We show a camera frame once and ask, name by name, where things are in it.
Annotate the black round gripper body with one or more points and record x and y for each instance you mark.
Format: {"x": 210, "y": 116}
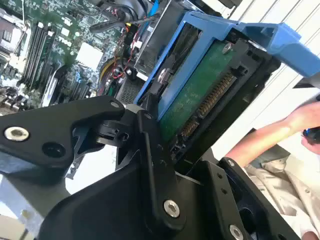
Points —
{"x": 105, "y": 212}

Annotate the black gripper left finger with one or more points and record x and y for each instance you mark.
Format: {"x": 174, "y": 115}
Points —
{"x": 52, "y": 125}

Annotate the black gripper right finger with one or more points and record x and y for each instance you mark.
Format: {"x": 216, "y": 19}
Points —
{"x": 220, "y": 190}

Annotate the hard disk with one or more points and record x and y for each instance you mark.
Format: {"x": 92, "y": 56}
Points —
{"x": 195, "y": 100}

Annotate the person's hand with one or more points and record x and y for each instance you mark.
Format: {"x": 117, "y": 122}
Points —
{"x": 307, "y": 115}

